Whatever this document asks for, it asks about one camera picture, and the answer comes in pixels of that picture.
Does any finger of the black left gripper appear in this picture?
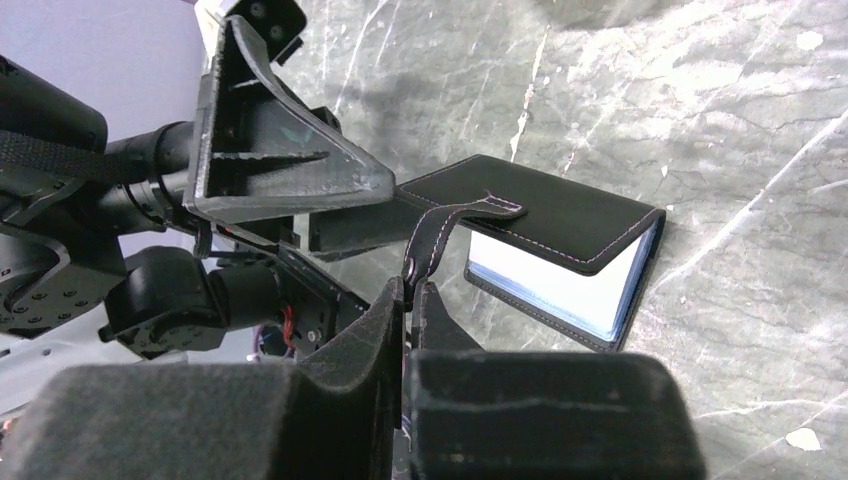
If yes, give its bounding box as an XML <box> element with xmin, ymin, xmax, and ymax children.
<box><xmin>406</xmin><ymin>282</ymin><xmax>707</xmax><ymax>479</ymax></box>
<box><xmin>3</xmin><ymin>278</ymin><xmax>404</xmax><ymax>479</ymax></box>

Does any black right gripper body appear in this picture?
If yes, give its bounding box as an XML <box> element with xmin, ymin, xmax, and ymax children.
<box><xmin>192</xmin><ymin>1</ymin><xmax>346</xmax><ymax>330</ymax></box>

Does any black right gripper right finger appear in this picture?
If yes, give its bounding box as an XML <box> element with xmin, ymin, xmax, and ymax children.
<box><xmin>309</xmin><ymin>199</ymin><xmax>424</xmax><ymax>261</ymax></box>

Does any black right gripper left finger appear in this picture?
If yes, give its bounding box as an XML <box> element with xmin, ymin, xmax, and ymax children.
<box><xmin>183</xmin><ymin>15</ymin><xmax>396</xmax><ymax>225</ymax></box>

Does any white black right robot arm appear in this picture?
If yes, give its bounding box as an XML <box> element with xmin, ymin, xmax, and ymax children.
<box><xmin>1</xmin><ymin>1</ymin><xmax>420</xmax><ymax>360</ymax></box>

